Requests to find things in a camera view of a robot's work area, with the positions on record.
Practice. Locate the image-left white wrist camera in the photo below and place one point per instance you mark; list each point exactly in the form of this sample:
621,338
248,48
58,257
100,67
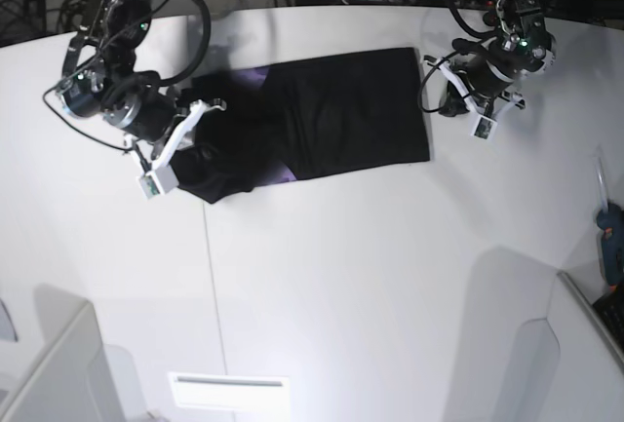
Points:
158,182

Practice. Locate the white partition panel left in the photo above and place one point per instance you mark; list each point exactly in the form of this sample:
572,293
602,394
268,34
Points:
69,380

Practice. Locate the blue glue gun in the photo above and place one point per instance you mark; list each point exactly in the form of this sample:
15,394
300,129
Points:
609,219

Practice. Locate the white partition panel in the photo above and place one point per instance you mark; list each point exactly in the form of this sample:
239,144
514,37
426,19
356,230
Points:
69,380
565,366

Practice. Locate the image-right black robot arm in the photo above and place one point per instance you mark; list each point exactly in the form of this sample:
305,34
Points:
516,26

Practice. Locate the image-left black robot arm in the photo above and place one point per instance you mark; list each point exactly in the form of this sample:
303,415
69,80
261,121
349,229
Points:
98,78

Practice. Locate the white partition panel right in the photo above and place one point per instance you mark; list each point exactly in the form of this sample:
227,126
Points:
565,366

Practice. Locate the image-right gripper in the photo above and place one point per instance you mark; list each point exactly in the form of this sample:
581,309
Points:
484,84

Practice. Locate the black keyboard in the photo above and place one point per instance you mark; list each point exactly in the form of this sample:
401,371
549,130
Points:
610,310

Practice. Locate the black T-shirt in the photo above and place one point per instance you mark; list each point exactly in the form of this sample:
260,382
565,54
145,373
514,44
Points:
312,118

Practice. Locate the image-right white wrist camera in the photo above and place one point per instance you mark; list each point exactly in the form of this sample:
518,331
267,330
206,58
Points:
484,127

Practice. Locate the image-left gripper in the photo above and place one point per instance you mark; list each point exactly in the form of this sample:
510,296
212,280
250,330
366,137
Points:
162,132

